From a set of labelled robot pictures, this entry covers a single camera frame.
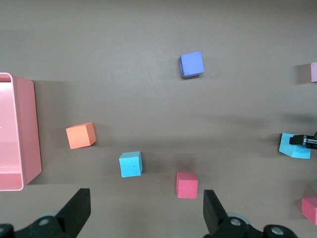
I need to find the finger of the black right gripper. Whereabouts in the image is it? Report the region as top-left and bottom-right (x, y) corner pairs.
(289, 133), (317, 150)

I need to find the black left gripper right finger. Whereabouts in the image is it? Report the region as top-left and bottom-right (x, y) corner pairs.
(203, 189), (297, 238)

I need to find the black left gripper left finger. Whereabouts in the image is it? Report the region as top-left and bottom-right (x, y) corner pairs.
(0, 187), (91, 238)

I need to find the purple foam block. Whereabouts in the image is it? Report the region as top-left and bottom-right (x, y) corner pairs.
(178, 51), (206, 79)

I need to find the orange foam block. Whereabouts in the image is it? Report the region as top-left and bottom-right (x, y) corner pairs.
(65, 121), (97, 150)

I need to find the red foam block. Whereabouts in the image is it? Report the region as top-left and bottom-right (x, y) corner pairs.
(301, 197), (317, 225)
(176, 172), (199, 199)

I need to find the pink plastic bin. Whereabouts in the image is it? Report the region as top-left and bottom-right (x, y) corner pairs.
(0, 72), (43, 192)

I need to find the light blue foam block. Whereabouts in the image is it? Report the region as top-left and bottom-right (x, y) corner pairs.
(278, 133), (312, 159)
(118, 151), (144, 178)

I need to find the brown table cover sheet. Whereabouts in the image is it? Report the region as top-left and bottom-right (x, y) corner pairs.
(0, 0), (317, 238)

